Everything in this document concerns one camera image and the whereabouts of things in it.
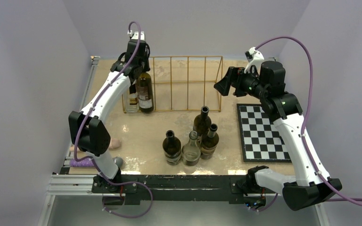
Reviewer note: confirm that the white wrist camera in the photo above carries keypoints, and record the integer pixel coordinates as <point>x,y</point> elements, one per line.
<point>255,59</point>
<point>136,35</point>

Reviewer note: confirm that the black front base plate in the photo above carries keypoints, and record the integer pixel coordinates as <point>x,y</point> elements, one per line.
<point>233,189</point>

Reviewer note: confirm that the gold wire wine rack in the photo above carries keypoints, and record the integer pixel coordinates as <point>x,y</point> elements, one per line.
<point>185,83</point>

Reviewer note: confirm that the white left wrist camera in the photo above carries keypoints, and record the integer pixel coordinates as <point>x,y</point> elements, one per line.
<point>136,35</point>

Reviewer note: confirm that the beige toy microphone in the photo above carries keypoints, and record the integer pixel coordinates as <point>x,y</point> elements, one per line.
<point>114,144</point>

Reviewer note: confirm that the black white chessboard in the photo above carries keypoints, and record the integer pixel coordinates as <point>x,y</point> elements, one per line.
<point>260,140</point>

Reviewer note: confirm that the clear glass bottle front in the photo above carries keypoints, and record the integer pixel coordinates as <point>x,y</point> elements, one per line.
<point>191,152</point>

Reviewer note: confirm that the clear liquor bottle black cap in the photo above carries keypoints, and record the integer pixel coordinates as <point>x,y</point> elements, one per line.
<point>131,100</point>

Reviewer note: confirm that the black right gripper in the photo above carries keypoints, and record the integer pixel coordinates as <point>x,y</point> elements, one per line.
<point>234,74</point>

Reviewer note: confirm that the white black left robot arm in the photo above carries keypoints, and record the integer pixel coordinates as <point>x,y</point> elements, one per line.
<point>89,135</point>

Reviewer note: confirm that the green bottle silver foil neck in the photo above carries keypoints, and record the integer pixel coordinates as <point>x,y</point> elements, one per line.
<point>209,142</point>

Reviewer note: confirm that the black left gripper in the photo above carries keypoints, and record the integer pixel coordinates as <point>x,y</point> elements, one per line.
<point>146,68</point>

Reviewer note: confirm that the dark brown bottle front left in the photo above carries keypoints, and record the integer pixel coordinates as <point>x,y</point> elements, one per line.
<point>172,148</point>

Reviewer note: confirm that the green wine bottle silver neck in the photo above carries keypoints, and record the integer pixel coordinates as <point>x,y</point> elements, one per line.
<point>145,93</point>

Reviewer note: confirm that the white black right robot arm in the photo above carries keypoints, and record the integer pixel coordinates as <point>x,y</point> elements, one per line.
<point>311,184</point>

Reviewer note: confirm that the purple glitter microphone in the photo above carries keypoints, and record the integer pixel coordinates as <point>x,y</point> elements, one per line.
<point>87,162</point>

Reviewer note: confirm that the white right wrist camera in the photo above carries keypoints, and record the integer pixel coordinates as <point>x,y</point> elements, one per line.
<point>255,59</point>

